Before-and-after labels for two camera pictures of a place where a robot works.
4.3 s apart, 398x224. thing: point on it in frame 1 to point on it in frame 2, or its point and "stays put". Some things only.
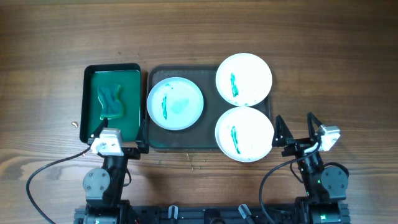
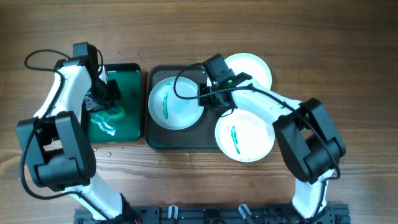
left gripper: (132, 152) to (113, 94)
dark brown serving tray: (202, 134) stays put
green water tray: (112, 91) stays put
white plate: (175, 103) stays put
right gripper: (296, 145) to (204, 100)
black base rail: (224, 213) stays put
